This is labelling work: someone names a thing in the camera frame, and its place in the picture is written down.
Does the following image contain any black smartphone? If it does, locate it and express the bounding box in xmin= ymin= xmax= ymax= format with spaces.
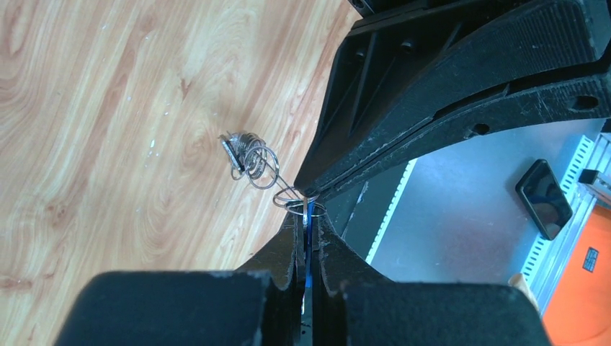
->
xmin=515 ymin=159 xmax=574 ymax=241

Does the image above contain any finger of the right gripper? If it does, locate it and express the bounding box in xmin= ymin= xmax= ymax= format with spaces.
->
xmin=295 ymin=1 xmax=597 ymax=191
xmin=310 ymin=71 xmax=610 ymax=200

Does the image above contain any slotted cable duct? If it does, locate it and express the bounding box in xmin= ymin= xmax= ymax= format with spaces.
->
xmin=516 ymin=136 xmax=608 ymax=291

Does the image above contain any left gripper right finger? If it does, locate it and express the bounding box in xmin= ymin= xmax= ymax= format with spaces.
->
xmin=312 ymin=218 xmax=550 ymax=345

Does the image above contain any crumpled beige paper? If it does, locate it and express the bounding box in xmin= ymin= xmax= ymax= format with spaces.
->
xmin=508 ymin=272 xmax=540 ymax=312

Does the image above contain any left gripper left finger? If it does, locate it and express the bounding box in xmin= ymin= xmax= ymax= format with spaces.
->
xmin=55 ymin=214 xmax=305 ymax=345

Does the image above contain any blue key tag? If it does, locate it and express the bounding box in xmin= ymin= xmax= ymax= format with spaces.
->
xmin=303 ymin=198 xmax=314 ymax=288

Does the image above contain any orange floor mat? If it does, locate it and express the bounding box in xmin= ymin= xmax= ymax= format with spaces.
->
xmin=543 ymin=206 xmax=610 ymax=345

